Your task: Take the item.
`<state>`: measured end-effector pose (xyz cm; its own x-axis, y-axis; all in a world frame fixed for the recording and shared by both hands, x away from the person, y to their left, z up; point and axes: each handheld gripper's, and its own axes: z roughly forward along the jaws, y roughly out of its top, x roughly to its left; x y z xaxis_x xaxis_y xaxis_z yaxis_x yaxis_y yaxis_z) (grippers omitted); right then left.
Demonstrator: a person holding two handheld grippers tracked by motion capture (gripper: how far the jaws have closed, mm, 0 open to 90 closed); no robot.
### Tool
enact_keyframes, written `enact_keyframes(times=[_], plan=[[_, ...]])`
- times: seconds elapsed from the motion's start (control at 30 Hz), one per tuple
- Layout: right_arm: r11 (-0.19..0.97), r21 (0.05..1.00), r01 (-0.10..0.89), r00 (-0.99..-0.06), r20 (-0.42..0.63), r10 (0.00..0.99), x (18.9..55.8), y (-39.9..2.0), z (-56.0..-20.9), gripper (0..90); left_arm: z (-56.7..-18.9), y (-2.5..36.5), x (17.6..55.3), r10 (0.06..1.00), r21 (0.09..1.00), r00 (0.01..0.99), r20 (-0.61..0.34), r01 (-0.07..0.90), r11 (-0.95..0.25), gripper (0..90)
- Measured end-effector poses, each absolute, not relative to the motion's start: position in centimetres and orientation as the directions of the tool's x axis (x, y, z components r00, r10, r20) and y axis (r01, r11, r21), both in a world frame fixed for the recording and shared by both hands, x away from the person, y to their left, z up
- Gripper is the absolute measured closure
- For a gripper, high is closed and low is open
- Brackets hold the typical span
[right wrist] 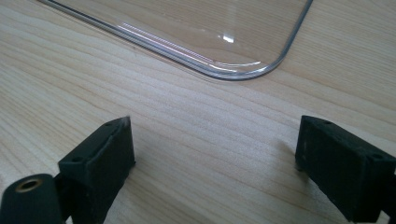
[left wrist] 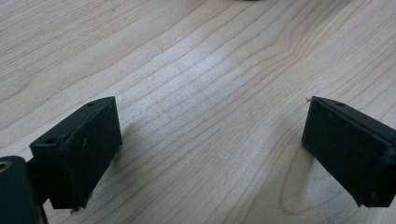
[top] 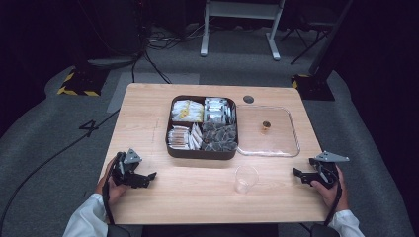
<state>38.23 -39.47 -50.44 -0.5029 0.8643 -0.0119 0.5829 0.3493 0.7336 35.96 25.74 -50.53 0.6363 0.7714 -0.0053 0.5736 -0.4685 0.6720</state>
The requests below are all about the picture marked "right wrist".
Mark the clear plastic tray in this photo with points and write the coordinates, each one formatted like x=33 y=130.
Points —
x=199 y=28

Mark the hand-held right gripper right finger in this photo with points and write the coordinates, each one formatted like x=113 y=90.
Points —
x=342 y=174

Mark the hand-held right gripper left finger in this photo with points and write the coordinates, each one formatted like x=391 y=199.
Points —
x=99 y=165

